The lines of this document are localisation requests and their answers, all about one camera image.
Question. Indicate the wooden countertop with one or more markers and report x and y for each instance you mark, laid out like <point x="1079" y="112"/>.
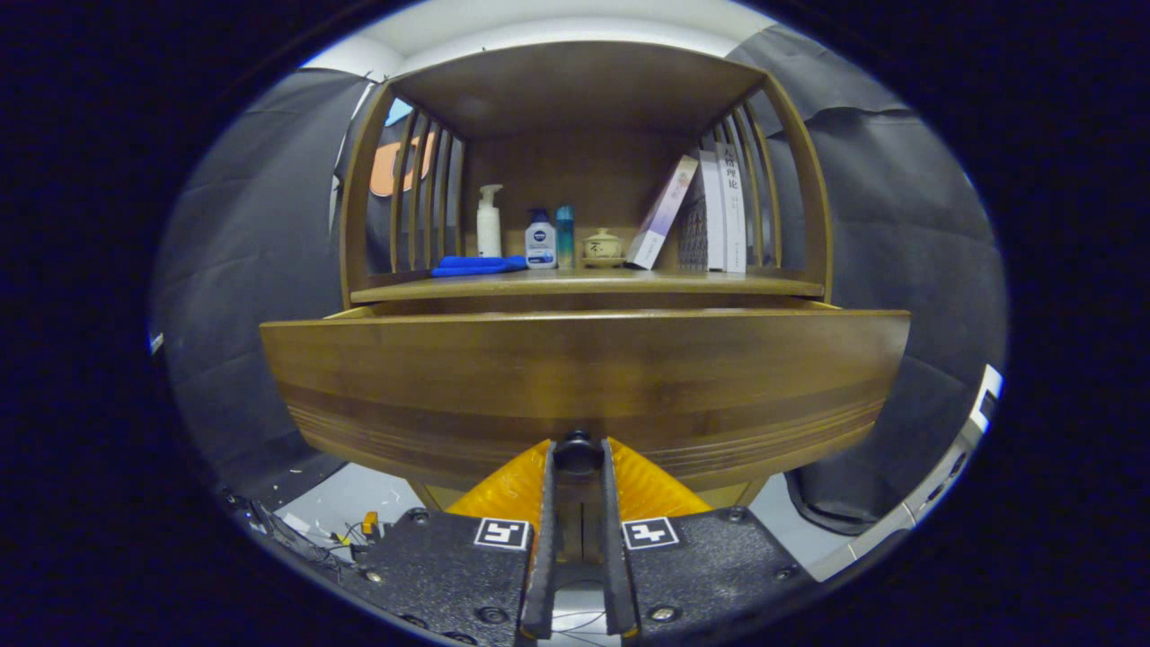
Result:
<point x="584" y="283"/>

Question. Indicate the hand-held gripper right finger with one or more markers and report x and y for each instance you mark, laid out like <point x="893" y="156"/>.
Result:
<point x="710" y="566"/>

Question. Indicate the dark patterned book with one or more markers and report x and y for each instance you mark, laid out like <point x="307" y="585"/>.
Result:
<point x="692" y="234"/>

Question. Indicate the cream lidded tea cup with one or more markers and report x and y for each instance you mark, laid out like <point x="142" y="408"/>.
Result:
<point x="602" y="247"/>

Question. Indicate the white book black lettering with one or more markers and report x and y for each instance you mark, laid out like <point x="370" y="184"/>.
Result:
<point x="734" y="207"/>

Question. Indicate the white book plain spine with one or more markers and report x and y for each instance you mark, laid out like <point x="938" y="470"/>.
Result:
<point x="712" y="216"/>

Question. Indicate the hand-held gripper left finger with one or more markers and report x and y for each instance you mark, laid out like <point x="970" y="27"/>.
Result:
<point x="449" y="575"/>

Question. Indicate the white pump bottle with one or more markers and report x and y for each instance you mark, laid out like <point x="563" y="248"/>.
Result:
<point x="489" y="229"/>

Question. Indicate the teal bottle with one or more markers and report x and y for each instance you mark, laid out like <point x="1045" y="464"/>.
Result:
<point x="565" y="238"/>

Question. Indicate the wooden drawer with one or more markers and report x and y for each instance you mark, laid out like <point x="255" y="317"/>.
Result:
<point x="584" y="377"/>

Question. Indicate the wooden cabinet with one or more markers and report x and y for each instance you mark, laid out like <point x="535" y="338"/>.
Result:
<point x="584" y="90"/>

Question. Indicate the purple and white book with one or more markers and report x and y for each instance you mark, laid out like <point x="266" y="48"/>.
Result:
<point x="660" y="216"/>

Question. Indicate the blue cloth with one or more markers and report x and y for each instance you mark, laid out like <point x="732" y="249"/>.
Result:
<point x="476" y="266"/>

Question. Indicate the white machine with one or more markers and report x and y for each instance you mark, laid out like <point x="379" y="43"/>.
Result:
<point x="943" y="467"/>

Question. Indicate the white lotion bottle blue cap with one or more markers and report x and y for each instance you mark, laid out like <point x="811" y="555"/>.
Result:
<point x="540" y="243"/>

